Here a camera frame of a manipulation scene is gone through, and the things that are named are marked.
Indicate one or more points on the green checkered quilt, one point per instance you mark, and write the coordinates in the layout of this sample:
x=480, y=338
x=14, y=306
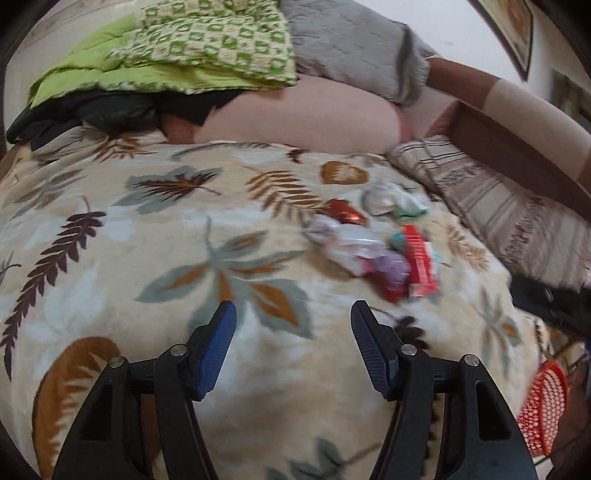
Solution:
x=188, y=47

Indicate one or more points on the red plastic mesh basket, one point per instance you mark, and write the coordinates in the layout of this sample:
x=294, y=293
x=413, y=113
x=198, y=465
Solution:
x=545, y=405

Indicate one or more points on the red snack wrapper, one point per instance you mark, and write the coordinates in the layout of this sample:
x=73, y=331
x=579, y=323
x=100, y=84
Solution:
x=422, y=279

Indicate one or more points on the brown padded headboard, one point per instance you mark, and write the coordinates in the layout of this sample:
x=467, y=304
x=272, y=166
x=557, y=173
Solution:
x=508, y=129

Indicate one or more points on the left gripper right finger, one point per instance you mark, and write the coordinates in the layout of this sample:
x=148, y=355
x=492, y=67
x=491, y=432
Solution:
x=454, y=405

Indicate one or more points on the pink bolster cushion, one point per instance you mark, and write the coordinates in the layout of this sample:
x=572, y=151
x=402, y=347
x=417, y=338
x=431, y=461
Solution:
x=317, y=114

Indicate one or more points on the black jacket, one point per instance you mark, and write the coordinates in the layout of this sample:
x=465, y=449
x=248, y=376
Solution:
x=111, y=112

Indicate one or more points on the leaf pattern fleece blanket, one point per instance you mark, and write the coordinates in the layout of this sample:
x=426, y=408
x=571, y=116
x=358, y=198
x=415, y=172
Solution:
x=123, y=247

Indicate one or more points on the grey quilted pillow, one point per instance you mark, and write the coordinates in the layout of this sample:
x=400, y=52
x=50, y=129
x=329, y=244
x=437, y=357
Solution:
x=350, y=43

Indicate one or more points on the framed wall picture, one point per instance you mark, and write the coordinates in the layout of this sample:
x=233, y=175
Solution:
x=513, y=23

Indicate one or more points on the striped beige pillow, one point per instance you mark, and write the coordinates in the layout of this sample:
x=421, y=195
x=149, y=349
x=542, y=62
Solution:
x=530, y=234

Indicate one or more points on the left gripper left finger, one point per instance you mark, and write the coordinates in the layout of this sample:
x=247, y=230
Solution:
x=135, y=410

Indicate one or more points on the shiny red candy wrapper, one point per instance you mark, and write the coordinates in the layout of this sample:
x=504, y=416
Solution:
x=340, y=210

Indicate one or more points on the white knitted glove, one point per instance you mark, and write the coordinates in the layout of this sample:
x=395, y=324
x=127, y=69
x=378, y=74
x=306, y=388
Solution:
x=389, y=198

